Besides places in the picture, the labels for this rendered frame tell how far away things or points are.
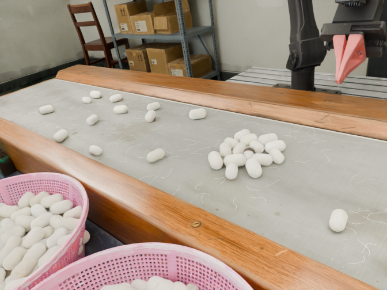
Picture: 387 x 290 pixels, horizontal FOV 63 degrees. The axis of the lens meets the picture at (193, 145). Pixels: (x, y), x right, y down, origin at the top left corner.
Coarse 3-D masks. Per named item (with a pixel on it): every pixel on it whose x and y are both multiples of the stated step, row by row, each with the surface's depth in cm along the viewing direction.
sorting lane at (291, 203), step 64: (64, 128) 76; (128, 128) 70; (192, 128) 65; (256, 128) 61; (192, 192) 46; (256, 192) 44; (320, 192) 42; (384, 192) 41; (320, 256) 33; (384, 256) 32
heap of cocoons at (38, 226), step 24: (0, 216) 50; (24, 216) 46; (48, 216) 46; (72, 216) 46; (0, 240) 45; (24, 240) 42; (48, 240) 42; (0, 264) 40; (24, 264) 38; (0, 288) 36
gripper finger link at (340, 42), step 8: (336, 40) 54; (344, 40) 54; (336, 48) 54; (344, 48) 55; (368, 48) 56; (376, 48) 55; (336, 56) 54; (368, 56) 57; (376, 56) 56; (336, 64) 54; (336, 72) 54; (336, 80) 54
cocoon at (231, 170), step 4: (228, 164) 49; (232, 164) 48; (228, 168) 48; (232, 168) 47; (236, 168) 48; (228, 172) 47; (232, 172) 47; (236, 172) 47; (228, 176) 47; (232, 176) 47; (236, 176) 47
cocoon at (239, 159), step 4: (228, 156) 50; (232, 156) 50; (236, 156) 50; (240, 156) 49; (244, 156) 50; (224, 160) 50; (228, 160) 49; (232, 160) 49; (236, 160) 49; (240, 160) 49; (244, 160) 49; (236, 164) 49; (240, 164) 49; (244, 164) 50
